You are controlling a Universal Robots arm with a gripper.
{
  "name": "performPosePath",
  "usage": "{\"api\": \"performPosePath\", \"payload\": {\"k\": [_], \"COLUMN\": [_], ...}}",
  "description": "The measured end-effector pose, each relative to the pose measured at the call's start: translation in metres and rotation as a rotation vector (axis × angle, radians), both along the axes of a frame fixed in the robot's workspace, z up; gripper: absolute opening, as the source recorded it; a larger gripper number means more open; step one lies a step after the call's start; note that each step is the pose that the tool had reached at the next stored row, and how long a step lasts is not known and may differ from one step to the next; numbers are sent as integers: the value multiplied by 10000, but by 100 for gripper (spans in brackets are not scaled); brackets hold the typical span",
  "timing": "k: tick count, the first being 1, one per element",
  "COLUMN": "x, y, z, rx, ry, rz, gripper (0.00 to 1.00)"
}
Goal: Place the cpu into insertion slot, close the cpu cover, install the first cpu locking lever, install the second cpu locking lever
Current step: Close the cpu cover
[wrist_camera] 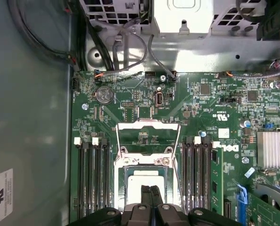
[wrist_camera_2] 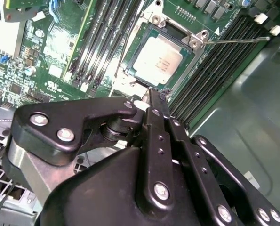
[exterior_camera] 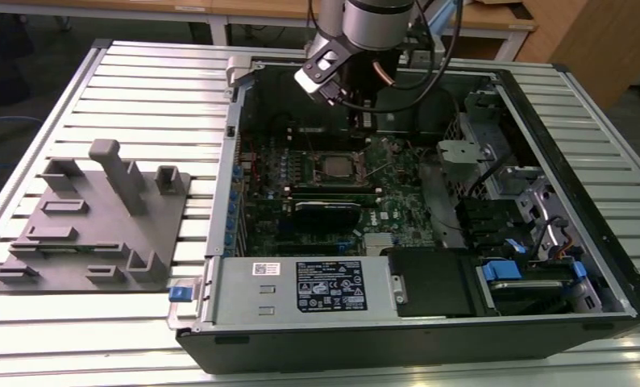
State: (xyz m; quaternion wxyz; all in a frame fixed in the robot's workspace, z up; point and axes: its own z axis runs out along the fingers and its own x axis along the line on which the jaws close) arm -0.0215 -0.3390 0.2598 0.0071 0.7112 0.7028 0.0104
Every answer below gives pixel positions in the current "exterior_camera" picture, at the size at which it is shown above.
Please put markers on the silver CPU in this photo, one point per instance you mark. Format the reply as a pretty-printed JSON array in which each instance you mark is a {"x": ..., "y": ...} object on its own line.
[{"x": 337, "y": 166}]

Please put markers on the black RAM slot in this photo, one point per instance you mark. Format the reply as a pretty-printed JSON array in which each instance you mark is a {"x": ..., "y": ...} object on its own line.
[
  {"x": 352, "y": 194},
  {"x": 352, "y": 190},
  {"x": 329, "y": 136},
  {"x": 329, "y": 144},
  {"x": 329, "y": 148},
  {"x": 352, "y": 186},
  {"x": 352, "y": 198},
  {"x": 329, "y": 140}
]

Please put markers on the CPU socket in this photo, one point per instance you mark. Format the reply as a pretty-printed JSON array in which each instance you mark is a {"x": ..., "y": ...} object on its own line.
[{"x": 319, "y": 179}]

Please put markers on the grey case latch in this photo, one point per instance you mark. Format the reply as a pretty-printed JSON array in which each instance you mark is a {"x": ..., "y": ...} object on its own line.
[{"x": 240, "y": 70}]

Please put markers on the perforated metal drive cage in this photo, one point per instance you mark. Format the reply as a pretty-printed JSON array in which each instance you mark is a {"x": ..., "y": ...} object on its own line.
[{"x": 475, "y": 129}]

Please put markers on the green motherboard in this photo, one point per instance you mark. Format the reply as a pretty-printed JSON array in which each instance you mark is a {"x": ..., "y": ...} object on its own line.
[{"x": 405, "y": 201}]

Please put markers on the black graphics card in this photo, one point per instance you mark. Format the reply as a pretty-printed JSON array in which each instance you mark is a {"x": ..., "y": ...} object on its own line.
[{"x": 324, "y": 219}]

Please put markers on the silver chipset heatsink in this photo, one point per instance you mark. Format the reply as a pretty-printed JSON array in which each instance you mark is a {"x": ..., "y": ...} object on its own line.
[{"x": 377, "y": 242}]

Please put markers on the wooden cabinet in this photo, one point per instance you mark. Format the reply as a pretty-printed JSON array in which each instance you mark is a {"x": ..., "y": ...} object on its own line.
[{"x": 593, "y": 48}]

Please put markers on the small blue clip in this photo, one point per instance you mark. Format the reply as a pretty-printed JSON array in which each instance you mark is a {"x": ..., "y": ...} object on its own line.
[{"x": 515, "y": 246}]

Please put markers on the black plastic shroud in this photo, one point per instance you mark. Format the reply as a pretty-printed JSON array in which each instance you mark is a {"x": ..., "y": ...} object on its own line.
[{"x": 437, "y": 282}]

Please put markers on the silver power supply unit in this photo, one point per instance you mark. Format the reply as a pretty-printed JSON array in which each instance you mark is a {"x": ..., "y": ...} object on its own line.
[{"x": 233, "y": 290}]

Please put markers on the grey parts rack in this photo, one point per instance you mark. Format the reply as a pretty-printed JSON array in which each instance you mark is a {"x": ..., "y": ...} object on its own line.
[{"x": 109, "y": 242}]

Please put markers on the blue plastic tab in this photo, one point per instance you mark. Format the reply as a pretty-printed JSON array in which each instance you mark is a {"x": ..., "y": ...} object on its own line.
[{"x": 579, "y": 270}]

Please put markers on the hard disk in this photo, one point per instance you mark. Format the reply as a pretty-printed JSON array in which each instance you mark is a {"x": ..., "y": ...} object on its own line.
[{"x": 529, "y": 298}]

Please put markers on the blue plastic latch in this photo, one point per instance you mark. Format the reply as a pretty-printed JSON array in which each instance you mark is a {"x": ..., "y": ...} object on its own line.
[{"x": 179, "y": 294}]

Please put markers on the black office chair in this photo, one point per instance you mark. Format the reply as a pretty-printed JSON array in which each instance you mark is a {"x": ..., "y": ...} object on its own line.
[{"x": 1, "y": 60}]

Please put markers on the black PC case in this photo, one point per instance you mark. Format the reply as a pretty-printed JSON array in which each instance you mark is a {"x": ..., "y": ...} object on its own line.
[{"x": 352, "y": 350}]

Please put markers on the green RAM stick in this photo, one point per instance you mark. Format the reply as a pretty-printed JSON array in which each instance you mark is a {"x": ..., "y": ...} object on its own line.
[{"x": 64, "y": 250}]

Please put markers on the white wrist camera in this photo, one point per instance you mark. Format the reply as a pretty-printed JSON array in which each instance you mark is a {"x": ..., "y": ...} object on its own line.
[{"x": 313, "y": 86}]

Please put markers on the silver metal bracket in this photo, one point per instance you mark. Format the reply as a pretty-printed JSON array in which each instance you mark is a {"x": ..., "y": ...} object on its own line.
[{"x": 461, "y": 151}]

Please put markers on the wooden desk white frame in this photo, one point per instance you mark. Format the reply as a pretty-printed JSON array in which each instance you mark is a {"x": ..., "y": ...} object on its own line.
[
  {"x": 109, "y": 6},
  {"x": 491, "y": 24}
]

